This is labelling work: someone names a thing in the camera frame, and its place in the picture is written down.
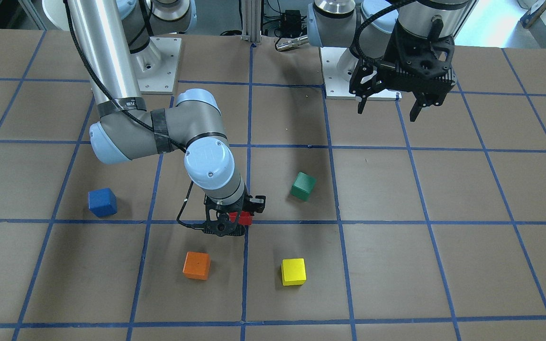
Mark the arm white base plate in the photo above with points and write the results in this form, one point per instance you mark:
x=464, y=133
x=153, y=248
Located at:
x=156, y=66
x=337, y=66

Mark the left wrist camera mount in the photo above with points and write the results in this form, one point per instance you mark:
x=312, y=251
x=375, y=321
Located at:
x=413, y=63

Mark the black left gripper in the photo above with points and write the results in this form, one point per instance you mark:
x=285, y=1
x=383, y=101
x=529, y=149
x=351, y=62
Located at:
x=393, y=49

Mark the orange wooden block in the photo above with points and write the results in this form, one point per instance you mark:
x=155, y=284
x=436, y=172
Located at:
x=196, y=265

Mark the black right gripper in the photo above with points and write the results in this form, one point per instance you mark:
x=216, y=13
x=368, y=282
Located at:
x=257, y=203

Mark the green wooden block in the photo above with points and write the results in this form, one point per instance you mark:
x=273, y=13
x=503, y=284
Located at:
x=303, y=186

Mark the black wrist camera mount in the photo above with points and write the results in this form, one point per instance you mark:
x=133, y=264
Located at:
x=223, y=229

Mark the red wooden block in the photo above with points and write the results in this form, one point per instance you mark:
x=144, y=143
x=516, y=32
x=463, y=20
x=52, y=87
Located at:
x=242, y=218

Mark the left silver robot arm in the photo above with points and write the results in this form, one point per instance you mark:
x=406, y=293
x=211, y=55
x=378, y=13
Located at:
x=365, y=28

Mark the blue wooden block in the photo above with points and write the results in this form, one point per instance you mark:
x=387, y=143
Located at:
x=102, y=202

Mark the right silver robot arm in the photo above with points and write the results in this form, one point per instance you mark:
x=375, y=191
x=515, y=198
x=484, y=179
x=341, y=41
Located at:
x=127, y=131

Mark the yellow wooden block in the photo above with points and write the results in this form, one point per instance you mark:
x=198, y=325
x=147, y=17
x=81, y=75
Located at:
x=293, y=272

